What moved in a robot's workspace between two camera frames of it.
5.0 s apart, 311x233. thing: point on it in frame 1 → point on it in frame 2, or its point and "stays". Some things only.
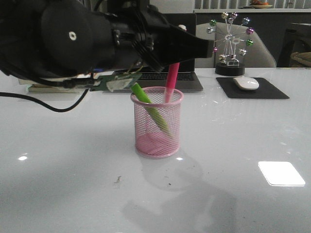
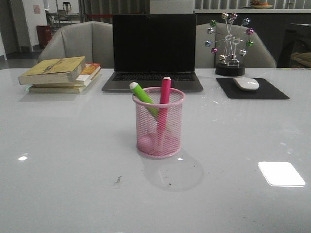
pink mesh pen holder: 157,123 stays
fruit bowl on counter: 259,4 stays
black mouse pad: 265,90 stays
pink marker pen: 171,80 → 165,103
